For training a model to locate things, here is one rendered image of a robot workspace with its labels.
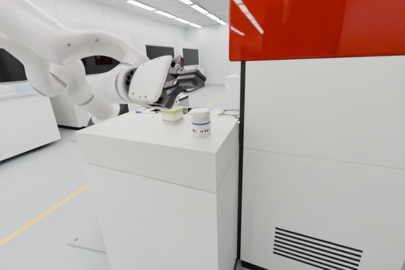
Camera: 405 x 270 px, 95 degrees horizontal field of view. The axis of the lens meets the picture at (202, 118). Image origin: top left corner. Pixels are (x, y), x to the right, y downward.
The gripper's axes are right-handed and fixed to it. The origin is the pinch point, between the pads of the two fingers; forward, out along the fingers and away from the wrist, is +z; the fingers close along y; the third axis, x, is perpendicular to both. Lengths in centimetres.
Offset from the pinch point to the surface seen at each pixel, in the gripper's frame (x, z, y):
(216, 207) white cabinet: -38.1, -11.4, 25.4
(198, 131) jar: -29.4, -19.8, 2.3
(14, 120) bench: -26, -336, 17
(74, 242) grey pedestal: -58, -129, 88
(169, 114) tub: -31, -40, -4
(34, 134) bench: -53, -343, 29
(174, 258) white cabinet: -52, -33, 53
